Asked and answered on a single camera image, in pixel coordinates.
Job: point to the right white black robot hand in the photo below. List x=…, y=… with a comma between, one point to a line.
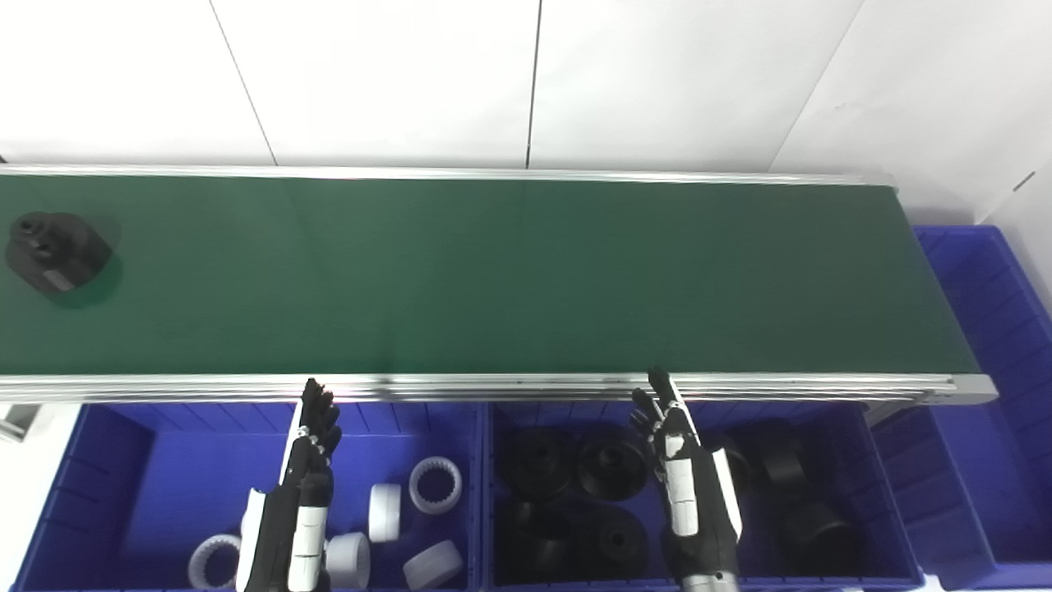
x=690, y=493

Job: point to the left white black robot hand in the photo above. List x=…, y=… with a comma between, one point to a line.
x=308, y=501

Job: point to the white cylindrical part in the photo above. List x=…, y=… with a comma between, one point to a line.
x=349, y=559
x=384, y=511
x=432, y=565

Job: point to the blue bin with white parts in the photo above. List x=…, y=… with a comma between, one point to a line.
x=189, y=469

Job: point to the blue bin with black parts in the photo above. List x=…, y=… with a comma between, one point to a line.
x=888, y=510

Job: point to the green conveyor belt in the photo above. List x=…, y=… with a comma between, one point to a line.
x=493, y=385
x=493, y=271

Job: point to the large empty blue bin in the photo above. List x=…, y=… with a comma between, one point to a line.
x=986, y=460

